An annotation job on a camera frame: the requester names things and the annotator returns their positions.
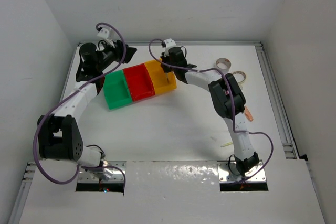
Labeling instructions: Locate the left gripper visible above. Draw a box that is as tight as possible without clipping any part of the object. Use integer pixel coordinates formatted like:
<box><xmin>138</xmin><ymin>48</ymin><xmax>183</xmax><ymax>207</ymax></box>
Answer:
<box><xmin>95</xmin><ymin>39</ymin><xmax>135</xmax><ymax>72</ymax></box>

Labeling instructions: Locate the yellow highlighter pen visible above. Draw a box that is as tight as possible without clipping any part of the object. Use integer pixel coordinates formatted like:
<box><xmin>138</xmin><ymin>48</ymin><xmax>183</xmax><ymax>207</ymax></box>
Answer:
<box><xmin>221</xmin><ymin>142</ymin><xmax>233</xmax><ymax>147</ymax></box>

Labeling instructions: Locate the blue thin pen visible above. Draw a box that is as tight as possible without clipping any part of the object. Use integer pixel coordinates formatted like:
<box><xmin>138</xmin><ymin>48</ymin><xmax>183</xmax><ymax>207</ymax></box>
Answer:
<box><xmin>165</xmin><ymin>73</ymin><xmax>170</xmax><ymax>83</ymax></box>

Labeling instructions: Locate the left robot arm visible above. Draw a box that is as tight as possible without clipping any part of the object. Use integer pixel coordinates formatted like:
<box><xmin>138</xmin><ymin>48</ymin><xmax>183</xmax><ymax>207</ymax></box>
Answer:
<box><xmin>38</xmin><ymin>40</ymin><xmax>137</xmax><ymax>167</ymax></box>

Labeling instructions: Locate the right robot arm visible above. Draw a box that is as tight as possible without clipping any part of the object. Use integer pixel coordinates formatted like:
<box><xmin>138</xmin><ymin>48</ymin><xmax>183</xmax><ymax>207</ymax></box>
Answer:
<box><xmin>161</xmin><ymin>46</ymin><xmax>259</xmax><ymax>176</ymax></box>

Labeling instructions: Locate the yellow plastic bin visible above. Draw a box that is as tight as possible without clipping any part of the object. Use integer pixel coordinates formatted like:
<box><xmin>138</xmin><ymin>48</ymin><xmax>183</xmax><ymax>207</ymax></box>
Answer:
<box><xmin>144</xmin><ymin>60</ymin><xmax>177</xmax><ymax>95</ymax></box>

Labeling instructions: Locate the green plastic bin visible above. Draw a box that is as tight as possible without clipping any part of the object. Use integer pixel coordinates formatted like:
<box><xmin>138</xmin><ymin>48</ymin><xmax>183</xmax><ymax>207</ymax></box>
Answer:
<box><xmin>103</xmin><ymin>70</ymin><xmax>133</xmax><ymax>110</ymax></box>

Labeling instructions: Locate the red plastic bin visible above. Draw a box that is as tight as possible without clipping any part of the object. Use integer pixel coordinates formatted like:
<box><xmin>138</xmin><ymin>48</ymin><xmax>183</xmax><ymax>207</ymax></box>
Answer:
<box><xmin>123</xmin><ymin>63</ymin><xmax>155</xmax><ymax>102</ymax></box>

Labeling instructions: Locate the grey wide tape roll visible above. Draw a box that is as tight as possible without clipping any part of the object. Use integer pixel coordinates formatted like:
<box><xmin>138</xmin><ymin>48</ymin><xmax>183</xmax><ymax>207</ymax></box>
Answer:
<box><xmin>215</xmin><ymin>58</ymin><xmax>232</xmax><ymax>73</ymax></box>

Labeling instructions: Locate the beige masking tape roll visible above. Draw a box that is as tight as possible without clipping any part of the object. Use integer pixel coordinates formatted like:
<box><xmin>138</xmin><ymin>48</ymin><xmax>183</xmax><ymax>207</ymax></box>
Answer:
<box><xmin>232</xmin><ymin>71</ymin><xmax>247</xmax><ymax>85</ymax></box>

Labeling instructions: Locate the orange correction tape case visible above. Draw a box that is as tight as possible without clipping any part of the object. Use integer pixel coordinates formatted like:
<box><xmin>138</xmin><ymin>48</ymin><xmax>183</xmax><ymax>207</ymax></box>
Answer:
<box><xmin>244</xmin><ymin>106</ymin><xmax>254</xmax><ymax>122</ymax></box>

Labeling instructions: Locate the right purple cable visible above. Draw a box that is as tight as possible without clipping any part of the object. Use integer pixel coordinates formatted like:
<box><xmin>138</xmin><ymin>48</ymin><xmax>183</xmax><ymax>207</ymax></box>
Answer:
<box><xmin>148</xmin><ymin>38</ymin><xmax>274</xmax><ymax>183</ymax></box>

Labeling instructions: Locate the purple cable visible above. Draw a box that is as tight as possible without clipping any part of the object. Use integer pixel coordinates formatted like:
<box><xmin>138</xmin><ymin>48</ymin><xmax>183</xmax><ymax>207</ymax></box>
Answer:
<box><xmin>31</xmin><ymin>22</ymin><xmax>128</xmax><ymax>190</ymax></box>
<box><xmin>148</xmin><ymin>38</ymin><xmax>274</xmax><ymax>183</ymax></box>

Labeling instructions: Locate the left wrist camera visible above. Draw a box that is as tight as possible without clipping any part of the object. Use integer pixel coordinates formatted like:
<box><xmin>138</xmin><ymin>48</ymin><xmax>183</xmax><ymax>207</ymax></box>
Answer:
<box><xmin>97</xmin><ymin>27</ymin><xmax>114</xmax><ymax>40</ymax></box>

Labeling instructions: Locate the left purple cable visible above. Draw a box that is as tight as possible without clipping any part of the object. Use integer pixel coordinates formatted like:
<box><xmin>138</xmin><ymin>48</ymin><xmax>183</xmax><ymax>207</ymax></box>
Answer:
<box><xmin>31</xmin><ymin>22</ymin><xmax>128</xmax><ymax>190</ymax></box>

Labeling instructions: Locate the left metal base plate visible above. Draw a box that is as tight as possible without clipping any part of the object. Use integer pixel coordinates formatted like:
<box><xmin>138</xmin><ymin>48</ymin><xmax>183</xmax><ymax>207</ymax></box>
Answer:
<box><xmin>78</xmin><ymin>161</ymin><xmax>127</xmax><ymax>184</ymax></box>

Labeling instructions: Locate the metal base plate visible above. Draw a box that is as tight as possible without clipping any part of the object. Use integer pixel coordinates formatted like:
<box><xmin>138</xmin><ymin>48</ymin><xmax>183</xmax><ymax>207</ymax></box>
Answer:
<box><xmin>217</xmin><ymin>160</ymin><xmax>267</xmax><ymax>183</ymax></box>
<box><xmin>78</xmin><ymin>161</ymin><xmax>127</xmax><ymax>184</ymax></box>

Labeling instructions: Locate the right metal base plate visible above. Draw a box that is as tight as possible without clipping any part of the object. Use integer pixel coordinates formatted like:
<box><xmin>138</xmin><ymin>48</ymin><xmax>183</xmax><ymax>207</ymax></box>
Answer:
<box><xmin>217</xmin><ymin>160</ymin><xmax>267</xmax><ymax>183</ymax></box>

